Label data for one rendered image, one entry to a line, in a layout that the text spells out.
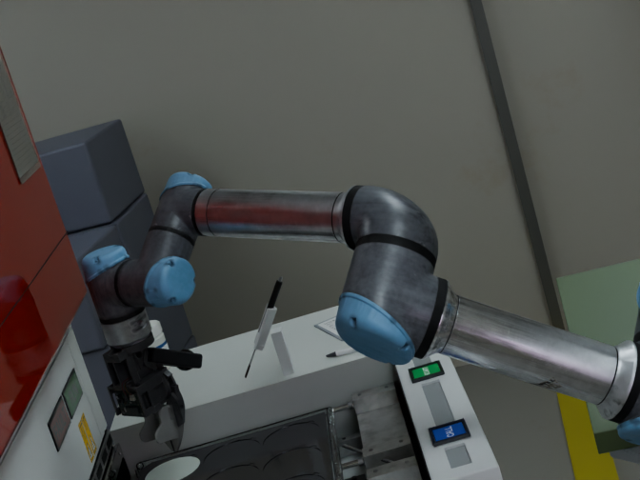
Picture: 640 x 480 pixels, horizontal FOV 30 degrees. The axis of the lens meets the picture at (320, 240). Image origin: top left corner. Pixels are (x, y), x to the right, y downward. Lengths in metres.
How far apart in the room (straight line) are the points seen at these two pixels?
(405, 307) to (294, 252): 2.94
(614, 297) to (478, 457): 0.44
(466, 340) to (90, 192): 2.50
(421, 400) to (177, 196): 0.50
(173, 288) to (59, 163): 2.21
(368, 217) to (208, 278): 2.98
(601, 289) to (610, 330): 0.07
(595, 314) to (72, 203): 2.37
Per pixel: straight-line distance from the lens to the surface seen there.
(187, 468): 2.12
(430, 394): 1.95
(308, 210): 1.74
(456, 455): 1.73
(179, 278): 1.82
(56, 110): 4.61
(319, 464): 1.96
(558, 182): 4.44
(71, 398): 2.03
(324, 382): 2.18
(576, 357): 1.68
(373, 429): 2.08
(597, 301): 2.01
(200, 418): 2.20
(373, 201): 1.68
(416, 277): 1.63
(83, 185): 3.99
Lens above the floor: 1.70
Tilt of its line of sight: 14 degrees down
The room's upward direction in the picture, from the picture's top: 17 degrees counter-clockwise
